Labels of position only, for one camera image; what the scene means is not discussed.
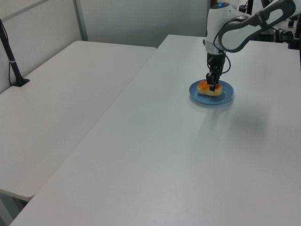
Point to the blue round plate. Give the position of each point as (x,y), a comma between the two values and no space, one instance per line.
(211,100)

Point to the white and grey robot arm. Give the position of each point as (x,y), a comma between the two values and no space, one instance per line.
(235,35)

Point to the black background equipment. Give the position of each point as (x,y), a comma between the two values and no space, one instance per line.
(279,35)

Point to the orange glazed bread loaf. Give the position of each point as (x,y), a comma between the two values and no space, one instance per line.
(204,90)

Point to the black clamp camera mount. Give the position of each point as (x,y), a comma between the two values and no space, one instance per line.
(294,43)

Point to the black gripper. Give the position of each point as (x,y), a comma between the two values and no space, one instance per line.
(215,60)

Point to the grey partition post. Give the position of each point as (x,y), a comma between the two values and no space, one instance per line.
(80,20)

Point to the white adjoining table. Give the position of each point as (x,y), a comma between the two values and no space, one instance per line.
(58,94)

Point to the black pole with foot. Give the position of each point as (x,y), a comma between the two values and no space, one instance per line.
(10,61)

